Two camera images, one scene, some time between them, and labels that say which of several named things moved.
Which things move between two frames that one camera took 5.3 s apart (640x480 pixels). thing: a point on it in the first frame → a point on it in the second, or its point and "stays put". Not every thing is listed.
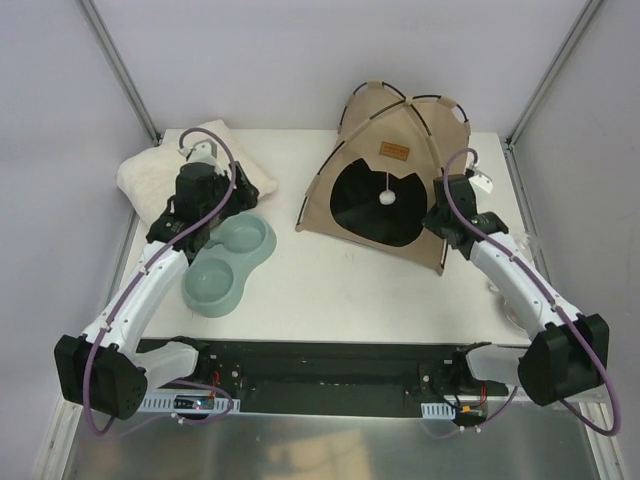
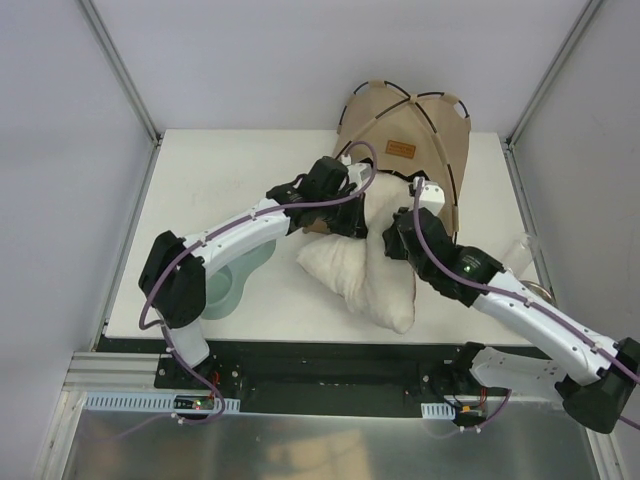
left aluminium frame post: x=120 y=68 stays put
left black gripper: x=242 y=189 → x=351 y=216
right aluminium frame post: x=579 y=27 stays put
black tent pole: x=349 y=134 → x=400 y=105
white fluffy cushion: x=147 y=181 → x=360 y=269
